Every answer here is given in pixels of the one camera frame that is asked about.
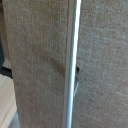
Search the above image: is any long silver drawer handle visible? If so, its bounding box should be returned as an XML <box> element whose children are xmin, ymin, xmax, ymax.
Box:
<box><xmin>62</xmin><ymin>0</ymin><xmax>83</xmax><ymax>128</ymax></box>

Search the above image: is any brown fabric panel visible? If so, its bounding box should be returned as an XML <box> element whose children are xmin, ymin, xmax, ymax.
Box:
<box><xmin>1</xmin><ymin>0</ymin><xmax>128</xmax><ymax>128</ymax></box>

